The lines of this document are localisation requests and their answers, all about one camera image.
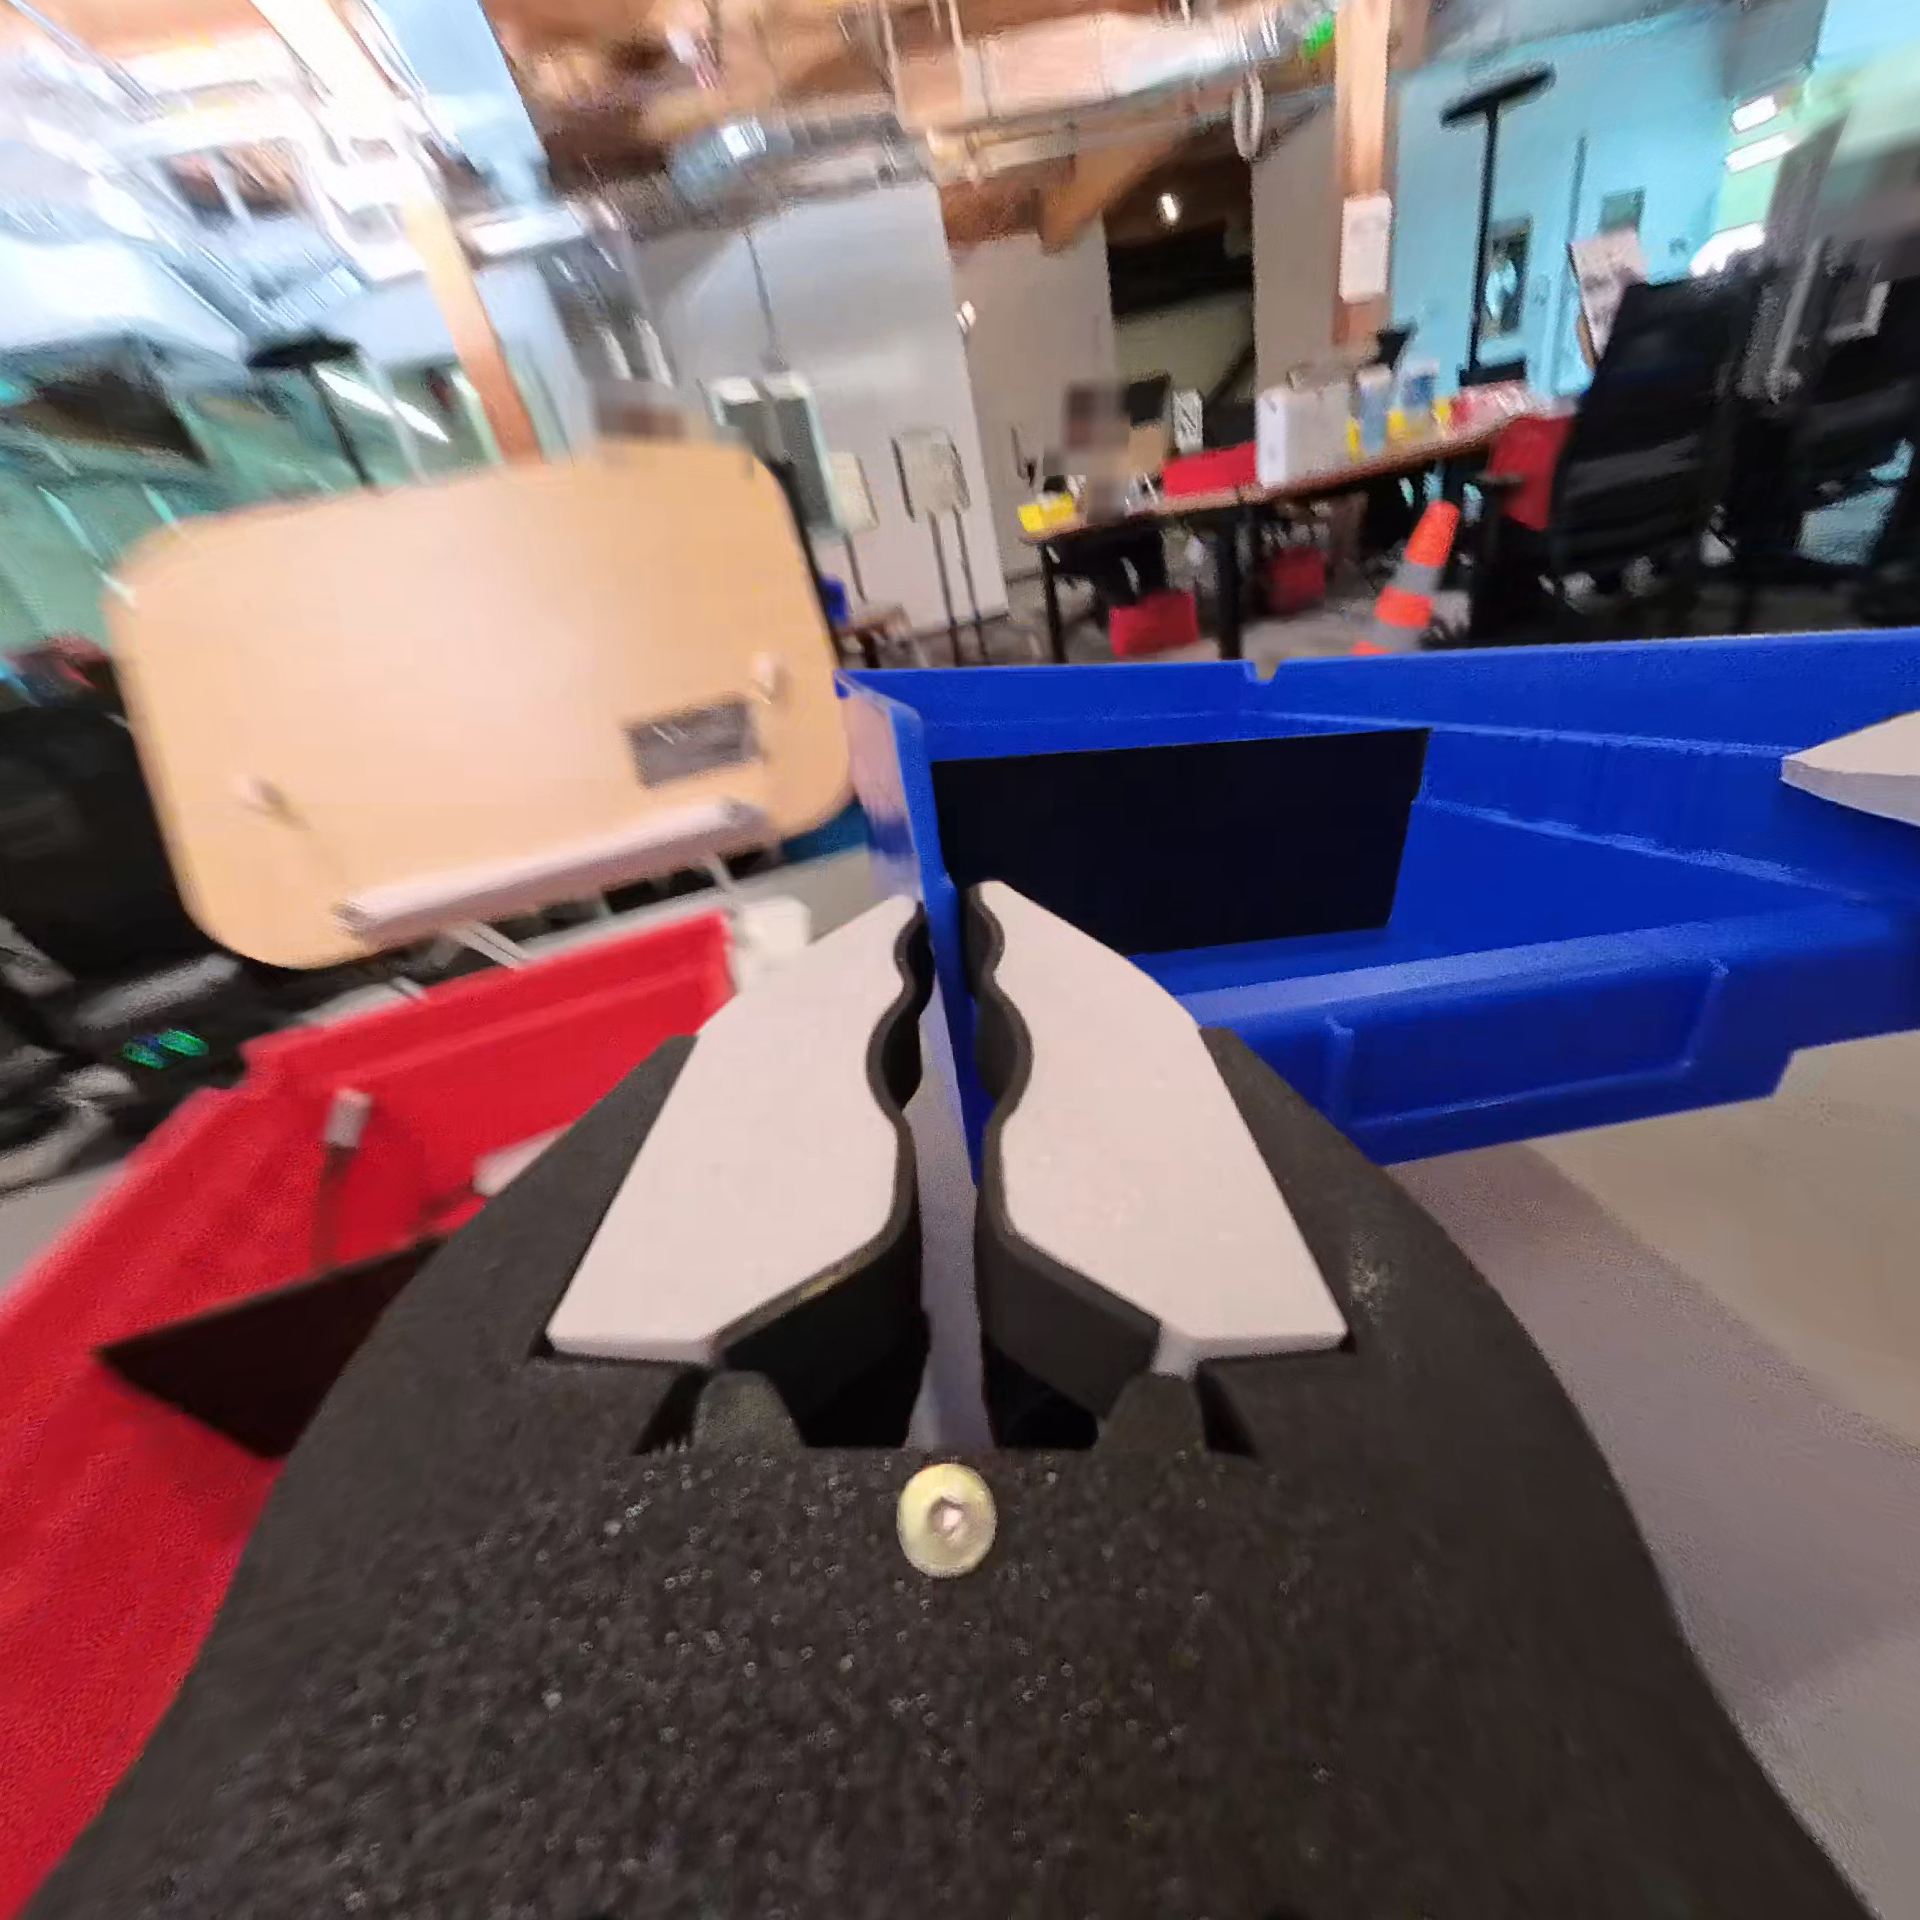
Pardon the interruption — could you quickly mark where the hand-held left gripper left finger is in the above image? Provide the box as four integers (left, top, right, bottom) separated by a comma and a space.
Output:
545, 896, 938, 1448

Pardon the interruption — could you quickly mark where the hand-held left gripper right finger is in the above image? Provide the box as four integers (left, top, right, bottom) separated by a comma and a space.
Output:
961, 880, 1351, 1424

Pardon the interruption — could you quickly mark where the black office chair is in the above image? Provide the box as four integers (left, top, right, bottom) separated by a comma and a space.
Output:
1462, 276, 1770, 646

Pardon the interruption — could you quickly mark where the orange traffic cone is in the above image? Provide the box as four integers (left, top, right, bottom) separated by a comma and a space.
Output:
1351, 497, 1464, 658

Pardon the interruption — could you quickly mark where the grey desk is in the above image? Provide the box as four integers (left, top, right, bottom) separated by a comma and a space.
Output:
0, 855, 1920, 1920

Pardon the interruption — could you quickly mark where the wooden laptop stand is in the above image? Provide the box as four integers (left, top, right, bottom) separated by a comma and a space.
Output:
102, 439, 858, 975

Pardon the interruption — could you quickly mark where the brown background table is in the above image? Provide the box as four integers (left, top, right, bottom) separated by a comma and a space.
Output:
1017, 421, 1517, 665

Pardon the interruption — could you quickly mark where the red plastic bin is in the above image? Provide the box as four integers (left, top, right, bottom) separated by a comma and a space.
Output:
0, 910, 739, 1882

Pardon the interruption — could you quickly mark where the black cable blue plug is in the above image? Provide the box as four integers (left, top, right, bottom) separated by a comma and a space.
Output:
305, 1088, 481, 1250

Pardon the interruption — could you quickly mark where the black bin divider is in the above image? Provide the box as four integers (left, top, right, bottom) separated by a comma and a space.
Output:
930, 729, 1431, 962
93, 1231, 454, 1460

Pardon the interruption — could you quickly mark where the blue plastic bin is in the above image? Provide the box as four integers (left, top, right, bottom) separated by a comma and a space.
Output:
833, 626, 1920, 1173

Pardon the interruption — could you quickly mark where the black power station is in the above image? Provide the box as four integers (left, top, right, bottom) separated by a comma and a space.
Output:
0, 959, 264, 1120

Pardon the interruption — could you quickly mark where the white cardboard box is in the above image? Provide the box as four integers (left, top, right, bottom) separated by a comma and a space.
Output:
1256, 381, 1352, 489

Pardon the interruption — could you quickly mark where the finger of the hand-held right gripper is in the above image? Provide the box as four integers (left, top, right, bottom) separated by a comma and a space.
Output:
1783, 718, 1920, 826

